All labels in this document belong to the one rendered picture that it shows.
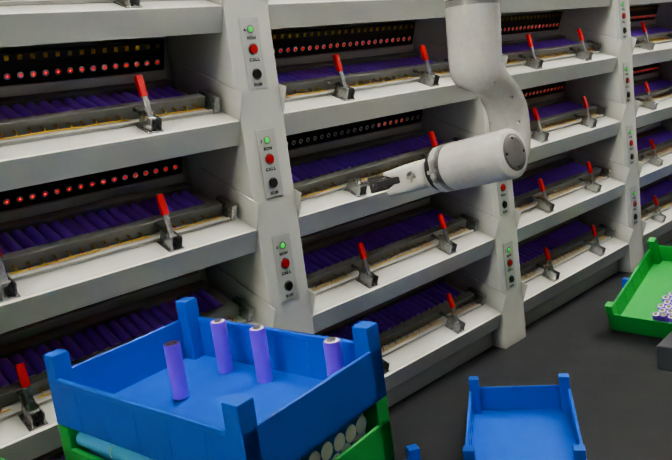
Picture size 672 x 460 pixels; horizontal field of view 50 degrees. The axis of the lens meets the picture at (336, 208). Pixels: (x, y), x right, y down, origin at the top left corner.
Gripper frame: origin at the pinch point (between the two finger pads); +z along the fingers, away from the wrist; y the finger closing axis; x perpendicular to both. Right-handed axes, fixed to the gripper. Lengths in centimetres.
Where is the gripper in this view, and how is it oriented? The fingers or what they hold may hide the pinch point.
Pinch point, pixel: (380, 182)
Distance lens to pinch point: 141.5
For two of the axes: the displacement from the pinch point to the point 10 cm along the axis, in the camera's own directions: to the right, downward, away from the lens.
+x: -2.5, -9.7, -0.5
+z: -6.5, 1.3, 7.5
